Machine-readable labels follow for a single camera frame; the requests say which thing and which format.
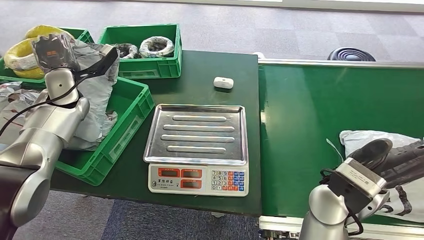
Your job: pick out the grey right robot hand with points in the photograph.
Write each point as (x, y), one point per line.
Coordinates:
(404, 162)

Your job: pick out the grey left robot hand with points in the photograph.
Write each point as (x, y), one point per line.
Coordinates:
(56, 58)

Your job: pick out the grey package with black print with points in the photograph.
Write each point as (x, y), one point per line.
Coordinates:
(364, 139)

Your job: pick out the grey package with red print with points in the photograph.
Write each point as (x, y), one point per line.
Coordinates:
(96, 99)

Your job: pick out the large grey mailer package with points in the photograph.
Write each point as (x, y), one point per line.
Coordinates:
(13, 109)

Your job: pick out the small crumpled grey package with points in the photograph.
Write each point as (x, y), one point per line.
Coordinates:
(112, 121)

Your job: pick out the green crate holding yellow coils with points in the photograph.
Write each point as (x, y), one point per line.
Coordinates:
(84, 35)

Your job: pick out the crumpled grey mailer bag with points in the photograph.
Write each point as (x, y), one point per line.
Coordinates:
(8, 86)

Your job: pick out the green crate holding packages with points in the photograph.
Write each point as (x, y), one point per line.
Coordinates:
(129, 99)

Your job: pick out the green crate holding wrapped coils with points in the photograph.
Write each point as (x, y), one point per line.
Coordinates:
(149, 69)

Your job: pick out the black round ribbed stool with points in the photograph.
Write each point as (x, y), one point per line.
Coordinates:
(351, 55)

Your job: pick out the small white plastic case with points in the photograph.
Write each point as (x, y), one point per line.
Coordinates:
(223, 82)

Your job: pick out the electronic scale with steel tray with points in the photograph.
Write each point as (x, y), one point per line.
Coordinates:
(195, 179)

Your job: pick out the black left camera bracket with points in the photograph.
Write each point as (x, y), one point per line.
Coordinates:
(102, 66)

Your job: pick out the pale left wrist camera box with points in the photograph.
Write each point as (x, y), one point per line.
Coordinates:
(106, 49)

